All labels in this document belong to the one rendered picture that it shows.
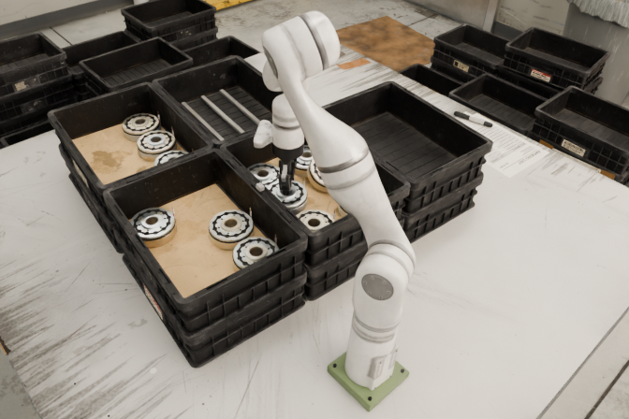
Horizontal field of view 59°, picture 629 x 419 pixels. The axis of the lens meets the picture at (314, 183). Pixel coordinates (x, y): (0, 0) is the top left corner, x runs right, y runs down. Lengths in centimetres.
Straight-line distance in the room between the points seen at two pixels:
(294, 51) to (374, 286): 42
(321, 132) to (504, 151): 112
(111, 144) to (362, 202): 92
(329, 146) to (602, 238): 101
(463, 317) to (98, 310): 85
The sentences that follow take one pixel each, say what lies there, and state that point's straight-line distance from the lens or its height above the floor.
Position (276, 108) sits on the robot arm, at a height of 111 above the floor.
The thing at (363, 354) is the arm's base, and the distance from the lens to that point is 113.
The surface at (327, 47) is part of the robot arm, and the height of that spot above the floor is 139.
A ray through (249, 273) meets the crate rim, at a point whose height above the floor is 92.
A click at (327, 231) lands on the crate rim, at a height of 93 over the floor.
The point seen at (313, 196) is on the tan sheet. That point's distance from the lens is 142.
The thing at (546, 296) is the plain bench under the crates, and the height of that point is 70.
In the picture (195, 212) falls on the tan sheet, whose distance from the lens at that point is 139.
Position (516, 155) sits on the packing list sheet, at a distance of 191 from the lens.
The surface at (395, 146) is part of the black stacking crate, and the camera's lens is 162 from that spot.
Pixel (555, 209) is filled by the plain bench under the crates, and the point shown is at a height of 70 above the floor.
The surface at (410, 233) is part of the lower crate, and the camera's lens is 147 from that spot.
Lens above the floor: 176
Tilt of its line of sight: 40 degrees down
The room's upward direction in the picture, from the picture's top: 2 degrees clockwise
